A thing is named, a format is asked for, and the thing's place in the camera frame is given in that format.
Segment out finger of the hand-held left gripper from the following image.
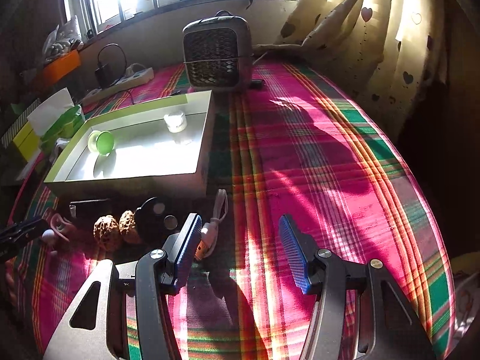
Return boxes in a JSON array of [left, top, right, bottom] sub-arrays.
[[0, 217, 47, 261]]

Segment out black charger adapter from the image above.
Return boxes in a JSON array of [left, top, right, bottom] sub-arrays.
[[94, 43, 126, 87]]

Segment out striped paper box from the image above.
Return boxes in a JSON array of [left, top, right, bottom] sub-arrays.
[[0, 99, 40, 147]]

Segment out green tissue pack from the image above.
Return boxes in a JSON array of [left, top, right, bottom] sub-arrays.
[[27, 87, 85, 151]]

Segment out pink plastic clip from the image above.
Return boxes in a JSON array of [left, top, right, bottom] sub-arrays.
[[41, 213, 76, 242]]

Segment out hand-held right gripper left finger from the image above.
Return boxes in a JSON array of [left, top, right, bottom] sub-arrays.
[[43, 213, 205, 360]]

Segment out small white jar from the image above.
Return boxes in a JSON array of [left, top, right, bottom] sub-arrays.
[[164, 112, 187, 133]]

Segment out white cable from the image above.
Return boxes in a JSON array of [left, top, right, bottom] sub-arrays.
[[200, 189, 229, 259]]

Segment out clear plastic bag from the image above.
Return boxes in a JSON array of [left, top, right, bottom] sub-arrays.
[[43, 15, 83, 59]]

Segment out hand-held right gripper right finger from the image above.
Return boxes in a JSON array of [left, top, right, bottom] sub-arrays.
[[278, 214, 437, 360]]

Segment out heart pattern pillows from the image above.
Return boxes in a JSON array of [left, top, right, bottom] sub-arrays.
[[274, 0, 451, 128]]

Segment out cardboard box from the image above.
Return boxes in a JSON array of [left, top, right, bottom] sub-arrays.
[[43, 90, 216, 199]]

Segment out yellow-green box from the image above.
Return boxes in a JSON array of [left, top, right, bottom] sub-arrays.
[[13, 122, 42, 162]]

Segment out grey portable air cooler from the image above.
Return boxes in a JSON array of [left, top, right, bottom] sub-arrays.
[[182, 10, 253, 90]]

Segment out pink plaid blanket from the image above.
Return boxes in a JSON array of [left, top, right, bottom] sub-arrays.
[[11, 60, 456, 360]]

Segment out brown walnut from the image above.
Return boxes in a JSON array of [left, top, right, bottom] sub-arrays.
[[119, 210, 141, 244], [94, 215, 120, 246]]

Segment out black rectangular case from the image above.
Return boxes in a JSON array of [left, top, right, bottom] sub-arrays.
[[69, 197, 121, 218]]

